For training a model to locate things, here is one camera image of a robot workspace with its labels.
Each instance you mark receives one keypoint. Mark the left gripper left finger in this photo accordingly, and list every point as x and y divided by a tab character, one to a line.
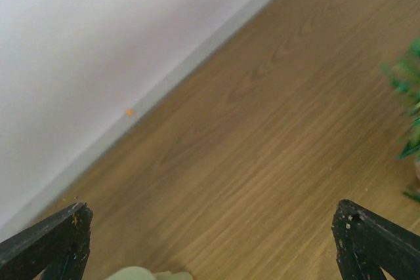
57	247

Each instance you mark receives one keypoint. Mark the pale green perforated basket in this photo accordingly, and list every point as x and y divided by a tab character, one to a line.
139	273

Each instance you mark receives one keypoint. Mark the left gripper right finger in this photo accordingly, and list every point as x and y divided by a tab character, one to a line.
368	244

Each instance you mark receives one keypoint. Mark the small green christmas tree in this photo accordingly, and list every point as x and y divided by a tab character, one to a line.
403	76

